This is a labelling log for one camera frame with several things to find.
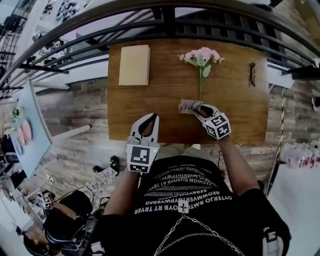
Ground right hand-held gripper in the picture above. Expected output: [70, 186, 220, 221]
[192, 104, 231, 141]

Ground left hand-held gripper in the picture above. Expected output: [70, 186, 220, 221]
[125, 112, 161, 176]

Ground person's right forearm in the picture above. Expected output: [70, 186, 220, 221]
[217, 135, 258, 198]

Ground person's left forearm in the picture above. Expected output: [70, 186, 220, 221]
[103, 169, 143, 216]

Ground brown wooden table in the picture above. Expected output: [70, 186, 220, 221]
[106, 38, 270, 147]

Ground person's khaki trouser leg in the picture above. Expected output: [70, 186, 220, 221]
[159, 144, 216, 161]

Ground person's black printed shirt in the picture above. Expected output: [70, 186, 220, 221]
[95, 154, 293, 256]

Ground pink flower bouquet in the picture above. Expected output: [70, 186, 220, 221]
[177, 46, 226, 101]

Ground dark eyeglasses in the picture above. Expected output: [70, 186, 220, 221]
[249, 62, 258, 88]

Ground beige book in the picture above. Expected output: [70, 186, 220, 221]
[118, 44, 152, 87]

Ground clear plastic bag red print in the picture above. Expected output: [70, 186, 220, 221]
[278, 140, 320, 170]

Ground black metal railing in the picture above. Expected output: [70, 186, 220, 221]
[0, 0, 320, 91]

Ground light blue table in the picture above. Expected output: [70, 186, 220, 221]
[6, 78, 91, 179]

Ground pink round plate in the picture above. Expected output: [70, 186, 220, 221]
[21, 120, 34, 144]
[16, 126, 26, 149]

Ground large white table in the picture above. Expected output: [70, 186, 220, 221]
[264, 161, 320, 256]

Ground small green plant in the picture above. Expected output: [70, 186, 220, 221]
[10, 108, 21, 124]

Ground silver chain necklace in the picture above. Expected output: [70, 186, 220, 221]
[154, 203, 246, 256]

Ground white bag strap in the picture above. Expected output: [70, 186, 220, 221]
[261, 226, 281, 256]

